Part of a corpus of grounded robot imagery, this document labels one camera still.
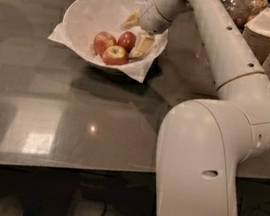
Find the rear stack of paper bowls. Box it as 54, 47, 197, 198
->
243, 9, 270, 63

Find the white paper liner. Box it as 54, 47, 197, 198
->
43, 0, 174, 87

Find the glass jar with grains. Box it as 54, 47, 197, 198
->
221, 0, 250, 28

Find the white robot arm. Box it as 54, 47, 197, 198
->
137, 0, 270, 216

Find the white bowl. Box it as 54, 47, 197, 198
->
55, 0, 174, 83

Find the red yellow apple front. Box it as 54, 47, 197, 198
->
102, 45, 129, 66

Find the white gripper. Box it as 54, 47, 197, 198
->
121, 0, 171, 59

